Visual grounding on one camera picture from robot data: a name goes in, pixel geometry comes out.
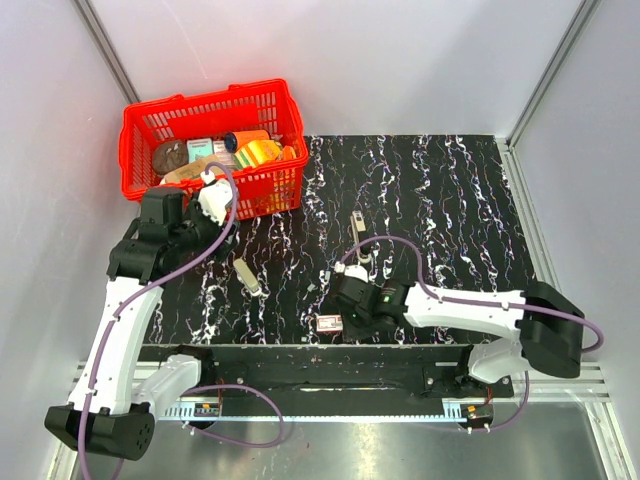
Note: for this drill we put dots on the brown cardboard box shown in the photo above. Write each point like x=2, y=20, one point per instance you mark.
x=193, y=171

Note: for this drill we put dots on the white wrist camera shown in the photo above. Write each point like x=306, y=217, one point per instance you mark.
x=356, y=271
x=215, y=197

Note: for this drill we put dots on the white staple box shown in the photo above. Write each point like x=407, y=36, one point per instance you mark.
x=329, y=324

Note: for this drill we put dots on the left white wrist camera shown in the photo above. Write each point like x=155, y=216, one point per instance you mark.
x=215, y=197

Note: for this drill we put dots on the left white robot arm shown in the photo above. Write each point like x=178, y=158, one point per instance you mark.
x=106, y=413

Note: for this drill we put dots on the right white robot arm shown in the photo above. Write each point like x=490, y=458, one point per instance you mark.
x=535, y=329

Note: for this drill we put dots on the yellow green box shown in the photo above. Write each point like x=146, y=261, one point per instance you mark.
x=257, y=153

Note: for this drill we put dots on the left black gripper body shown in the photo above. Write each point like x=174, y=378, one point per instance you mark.
x=206, y=232

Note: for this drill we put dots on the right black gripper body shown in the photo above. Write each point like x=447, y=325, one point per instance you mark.
x=357, y=325

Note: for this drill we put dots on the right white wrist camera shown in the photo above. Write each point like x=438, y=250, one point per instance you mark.
x=356, y=271

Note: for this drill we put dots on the red plastic shopping basket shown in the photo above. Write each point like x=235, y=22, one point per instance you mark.
x=263, y=105

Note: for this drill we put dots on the black marble pattern mat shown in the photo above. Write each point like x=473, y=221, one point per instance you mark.
x=443, y=200

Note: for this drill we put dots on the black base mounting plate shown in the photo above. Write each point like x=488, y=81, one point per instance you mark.
x=413, y=369

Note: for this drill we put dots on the teal white box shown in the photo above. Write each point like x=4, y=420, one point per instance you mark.
x=199, y=148

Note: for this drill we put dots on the orange cylinder can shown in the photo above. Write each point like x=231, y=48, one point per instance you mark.
x=235, y=140

